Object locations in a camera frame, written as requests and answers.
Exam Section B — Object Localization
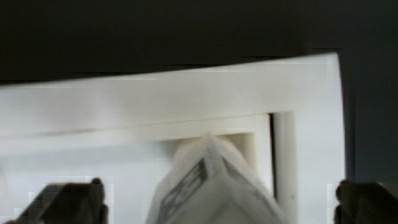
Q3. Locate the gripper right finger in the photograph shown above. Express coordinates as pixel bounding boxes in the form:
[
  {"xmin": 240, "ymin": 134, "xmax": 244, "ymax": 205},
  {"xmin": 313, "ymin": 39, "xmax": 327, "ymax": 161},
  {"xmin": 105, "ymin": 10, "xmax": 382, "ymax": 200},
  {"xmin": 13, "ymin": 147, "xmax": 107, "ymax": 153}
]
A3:
[{"xmin": 334, "ymin": 180, "xmax": 398, "ymax": 224}]

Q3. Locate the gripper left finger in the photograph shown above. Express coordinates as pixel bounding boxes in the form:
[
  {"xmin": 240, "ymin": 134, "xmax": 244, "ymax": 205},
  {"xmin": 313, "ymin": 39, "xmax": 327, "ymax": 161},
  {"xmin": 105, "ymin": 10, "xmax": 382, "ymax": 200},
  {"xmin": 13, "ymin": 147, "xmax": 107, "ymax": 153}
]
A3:
[{"xmin": 16, "ymin": 178, "xmax": 109, "ymax": 224}]

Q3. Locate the white leg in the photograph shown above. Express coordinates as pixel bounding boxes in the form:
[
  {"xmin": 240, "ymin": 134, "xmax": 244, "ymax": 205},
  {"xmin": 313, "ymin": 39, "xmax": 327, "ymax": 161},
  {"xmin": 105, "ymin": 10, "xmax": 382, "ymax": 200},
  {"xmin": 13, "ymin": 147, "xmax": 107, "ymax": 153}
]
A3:
[{"xmin": 146, "ymin": 134, "xmax": 288, "ymax": 224}]

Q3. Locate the white square tabletop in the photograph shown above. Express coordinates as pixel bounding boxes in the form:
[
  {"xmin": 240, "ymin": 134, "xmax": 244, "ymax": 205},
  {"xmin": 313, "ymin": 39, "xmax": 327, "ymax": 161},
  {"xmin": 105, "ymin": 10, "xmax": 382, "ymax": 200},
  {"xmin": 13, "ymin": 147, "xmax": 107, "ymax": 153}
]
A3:
[{"xmin": 0, "ymin": 115, "xmax": 274, "ymax": 224}]

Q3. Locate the white U-shaped fence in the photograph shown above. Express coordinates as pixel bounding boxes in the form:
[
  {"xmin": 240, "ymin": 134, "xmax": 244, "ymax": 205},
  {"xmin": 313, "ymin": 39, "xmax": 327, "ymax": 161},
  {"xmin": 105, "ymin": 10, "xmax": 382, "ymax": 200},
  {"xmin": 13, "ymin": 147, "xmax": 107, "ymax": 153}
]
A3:
[{"xmin": 0, "ymin": 54, "xmax": 345, "ymax": 224}]

